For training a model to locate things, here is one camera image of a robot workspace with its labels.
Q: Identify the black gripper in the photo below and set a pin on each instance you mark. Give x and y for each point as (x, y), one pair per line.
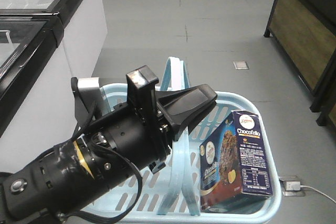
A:
(133, 133)

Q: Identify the blue Chocofello cookie box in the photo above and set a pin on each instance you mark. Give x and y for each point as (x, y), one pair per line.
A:
(234, 169)

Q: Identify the light blue plastic basket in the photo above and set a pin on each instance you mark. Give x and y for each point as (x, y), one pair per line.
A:
(173, 194)

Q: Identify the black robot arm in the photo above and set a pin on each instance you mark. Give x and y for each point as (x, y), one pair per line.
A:
(58, 184)

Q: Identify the silver floor socket plate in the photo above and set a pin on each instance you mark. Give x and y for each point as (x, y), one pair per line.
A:
(241, 65)

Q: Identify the floor socket with plug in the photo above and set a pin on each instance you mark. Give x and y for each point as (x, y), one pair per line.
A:
(291, 186)

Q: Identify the white chest freezer near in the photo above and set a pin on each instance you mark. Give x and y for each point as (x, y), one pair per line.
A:
(37, 108)

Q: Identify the white chest freezer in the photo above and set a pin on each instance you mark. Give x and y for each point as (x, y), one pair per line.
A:
(84, 24)
(37, 108)

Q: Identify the dark wooden display stand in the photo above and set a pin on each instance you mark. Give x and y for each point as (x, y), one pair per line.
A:
(305, 30)

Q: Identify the white chest freezer far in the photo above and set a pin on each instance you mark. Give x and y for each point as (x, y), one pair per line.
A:
(84, 24)

